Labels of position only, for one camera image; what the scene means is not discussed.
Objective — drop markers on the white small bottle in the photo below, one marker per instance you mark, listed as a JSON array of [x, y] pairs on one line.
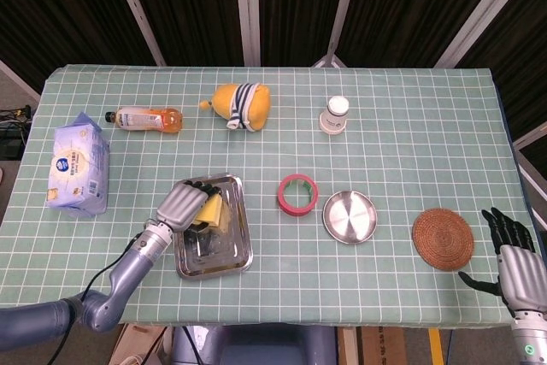
[[334, 119]]

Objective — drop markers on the red tape roll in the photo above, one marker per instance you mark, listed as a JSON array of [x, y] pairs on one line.
[[285, 206]]

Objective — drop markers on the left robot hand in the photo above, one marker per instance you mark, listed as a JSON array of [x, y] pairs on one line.
[[181, 207]]

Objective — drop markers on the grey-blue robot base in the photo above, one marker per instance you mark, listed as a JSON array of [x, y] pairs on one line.
[[256, 345]]

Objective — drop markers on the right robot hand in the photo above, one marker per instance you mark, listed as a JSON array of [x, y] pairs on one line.
[[521, 279]]

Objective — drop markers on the blue tissue pack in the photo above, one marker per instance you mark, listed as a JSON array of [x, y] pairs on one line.
[[81, 168]]

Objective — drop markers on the round woven coaster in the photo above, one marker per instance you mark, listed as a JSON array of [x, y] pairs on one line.
[[443, 239]]

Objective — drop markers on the yellow foam cube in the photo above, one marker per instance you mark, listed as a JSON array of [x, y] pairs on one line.
[[212, 212]]

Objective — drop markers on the cardboard box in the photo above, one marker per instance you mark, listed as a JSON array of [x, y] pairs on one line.
[[137, 341], [380, 345]]

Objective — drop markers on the orange drink bottle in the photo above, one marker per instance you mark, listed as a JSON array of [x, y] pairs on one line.
[[147, 119]]

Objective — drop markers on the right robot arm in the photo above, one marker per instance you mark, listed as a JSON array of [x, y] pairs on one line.
[[530, 339]]

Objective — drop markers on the round steel plate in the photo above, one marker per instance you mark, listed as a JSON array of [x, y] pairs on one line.
[[350, 217]]

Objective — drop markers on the rectangular steel tray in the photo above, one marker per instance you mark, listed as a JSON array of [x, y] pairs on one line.
[[224, 254]]

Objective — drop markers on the green checked tablecloth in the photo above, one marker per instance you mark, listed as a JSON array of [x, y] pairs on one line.
[[384, 160]]

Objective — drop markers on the yellow plush toy striped shirt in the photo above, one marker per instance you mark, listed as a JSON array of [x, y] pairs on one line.
[[256, 108]]

